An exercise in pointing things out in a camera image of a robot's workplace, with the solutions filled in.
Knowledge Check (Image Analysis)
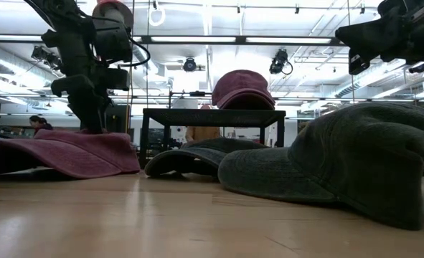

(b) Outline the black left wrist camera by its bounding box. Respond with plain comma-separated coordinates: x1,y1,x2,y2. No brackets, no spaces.
92,24,133,65

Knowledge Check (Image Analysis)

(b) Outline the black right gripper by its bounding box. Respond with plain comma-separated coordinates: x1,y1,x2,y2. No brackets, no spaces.
335,0,420,77

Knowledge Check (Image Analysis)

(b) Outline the maroon corduroy baseball cap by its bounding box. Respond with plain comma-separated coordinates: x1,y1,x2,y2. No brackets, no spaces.
211,69,276,110
0,128,141,180

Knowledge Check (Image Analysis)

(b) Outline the black perforated metal shelf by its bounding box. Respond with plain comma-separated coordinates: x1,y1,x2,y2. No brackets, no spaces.
138,108,287,169

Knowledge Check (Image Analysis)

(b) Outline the white ring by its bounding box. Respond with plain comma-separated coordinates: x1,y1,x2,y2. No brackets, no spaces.
148,6,166,27

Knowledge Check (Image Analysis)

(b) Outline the dark grey baseball cap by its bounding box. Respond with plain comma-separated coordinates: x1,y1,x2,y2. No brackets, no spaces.
144,137,270,178
217,102,424,231

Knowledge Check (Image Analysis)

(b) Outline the person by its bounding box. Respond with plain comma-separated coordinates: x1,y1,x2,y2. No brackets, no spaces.
28,115,54,137
184,103,222,143

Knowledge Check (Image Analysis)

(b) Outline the black ceiling camera with cable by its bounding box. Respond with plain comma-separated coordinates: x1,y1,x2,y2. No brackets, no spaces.
268,48,294,76

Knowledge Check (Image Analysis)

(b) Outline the black aluminium rig frame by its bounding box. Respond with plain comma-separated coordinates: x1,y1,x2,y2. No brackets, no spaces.
0,34,424,103

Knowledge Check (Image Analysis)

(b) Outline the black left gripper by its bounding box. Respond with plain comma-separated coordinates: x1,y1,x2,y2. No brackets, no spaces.
41,20,131,135

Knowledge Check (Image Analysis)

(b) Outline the black ceiling device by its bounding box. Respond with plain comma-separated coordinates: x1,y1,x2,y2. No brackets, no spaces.
31,45,64,72

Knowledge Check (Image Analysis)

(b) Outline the round black overhead camera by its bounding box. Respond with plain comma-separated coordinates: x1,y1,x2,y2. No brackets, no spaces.
182,56,198,73

